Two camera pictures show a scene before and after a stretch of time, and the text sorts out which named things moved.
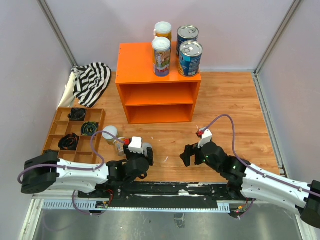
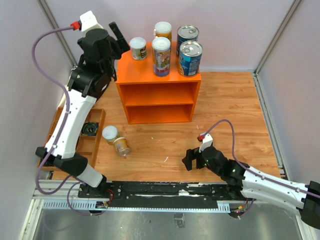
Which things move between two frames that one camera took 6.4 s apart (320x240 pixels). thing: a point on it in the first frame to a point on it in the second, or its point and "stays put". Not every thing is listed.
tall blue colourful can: [161, 47] stays put
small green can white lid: [145, 145] to [138, 48]
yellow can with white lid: [163, 29] stays put
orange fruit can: [119, 146] stays put
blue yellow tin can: [189, 59] stays put
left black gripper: [149, 155] to [119, 43]
